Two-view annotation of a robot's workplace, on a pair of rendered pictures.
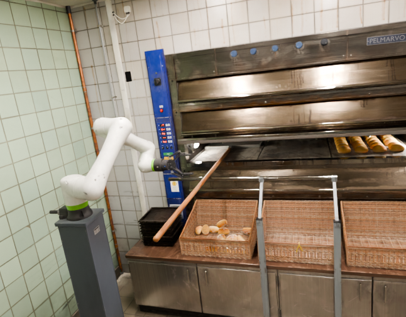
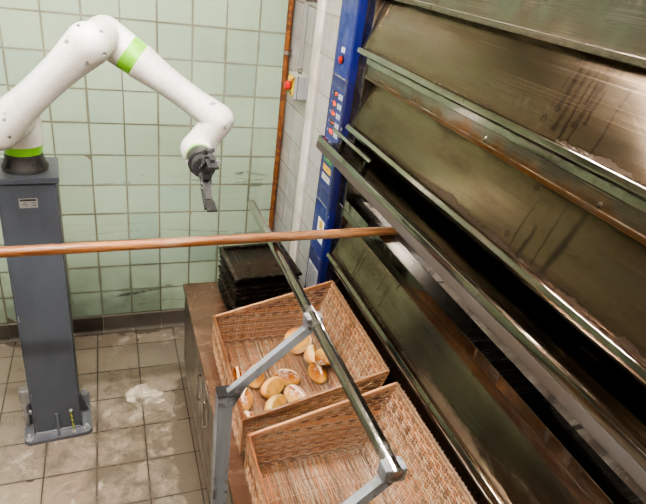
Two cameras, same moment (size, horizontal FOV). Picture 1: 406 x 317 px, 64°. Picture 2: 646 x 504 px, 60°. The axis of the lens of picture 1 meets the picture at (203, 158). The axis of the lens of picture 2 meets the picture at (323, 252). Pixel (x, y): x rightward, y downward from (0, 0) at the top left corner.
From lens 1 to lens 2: 1.91 m
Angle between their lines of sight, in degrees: 46
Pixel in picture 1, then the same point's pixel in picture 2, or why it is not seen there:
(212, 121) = (394, 129)
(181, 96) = (372, 40)
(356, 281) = not seen: outside the picture
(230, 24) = not seen: outside the picture
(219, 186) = (361, 285)
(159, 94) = (348, 20)
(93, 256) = (6, 236)
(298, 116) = (531, 233)
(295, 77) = (578, 94)
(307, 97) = (577, 183)
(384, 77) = not seen: outside the picture
